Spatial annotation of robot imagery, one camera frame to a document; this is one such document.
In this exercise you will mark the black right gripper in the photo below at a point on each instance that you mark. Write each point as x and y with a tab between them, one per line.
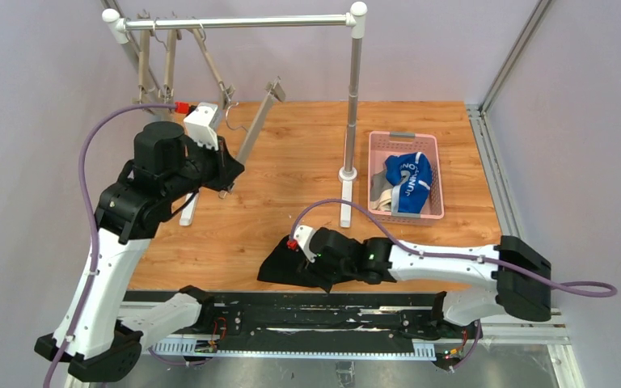
307	266

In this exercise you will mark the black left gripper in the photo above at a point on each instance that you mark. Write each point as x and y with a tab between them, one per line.
222	166

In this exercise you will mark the beige hanger with black underwear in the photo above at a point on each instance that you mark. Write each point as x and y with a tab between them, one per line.
274	92

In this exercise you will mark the black underwear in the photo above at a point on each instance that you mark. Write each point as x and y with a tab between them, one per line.
285	266

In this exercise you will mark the grey white underwear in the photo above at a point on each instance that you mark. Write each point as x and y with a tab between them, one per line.
382	193

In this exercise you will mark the beige hanger with blue underwear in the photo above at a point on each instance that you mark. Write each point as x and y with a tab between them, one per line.
211	59

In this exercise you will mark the beige clip hanger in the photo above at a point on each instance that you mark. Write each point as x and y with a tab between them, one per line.
167	90

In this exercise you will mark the blue underwear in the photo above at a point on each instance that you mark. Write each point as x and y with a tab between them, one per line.
411	177

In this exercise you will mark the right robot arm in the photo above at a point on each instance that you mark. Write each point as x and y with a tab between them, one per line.
504	278

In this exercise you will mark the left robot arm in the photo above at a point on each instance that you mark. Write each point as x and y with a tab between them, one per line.
93	340

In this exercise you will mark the empty beige hanger left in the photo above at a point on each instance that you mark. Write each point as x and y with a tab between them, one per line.
145	80

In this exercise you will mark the metal clothes rack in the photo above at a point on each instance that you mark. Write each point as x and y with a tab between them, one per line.
355	19

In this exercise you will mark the pink plastic basket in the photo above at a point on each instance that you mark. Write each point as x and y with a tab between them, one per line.
384	144

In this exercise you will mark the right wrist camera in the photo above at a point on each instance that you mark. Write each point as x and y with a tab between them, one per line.
300	240

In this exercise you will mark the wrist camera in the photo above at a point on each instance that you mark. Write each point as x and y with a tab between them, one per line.
300	240
202	125

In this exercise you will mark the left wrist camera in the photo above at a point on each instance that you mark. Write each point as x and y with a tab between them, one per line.
202	125

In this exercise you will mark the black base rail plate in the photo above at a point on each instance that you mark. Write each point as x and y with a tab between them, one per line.
339	325

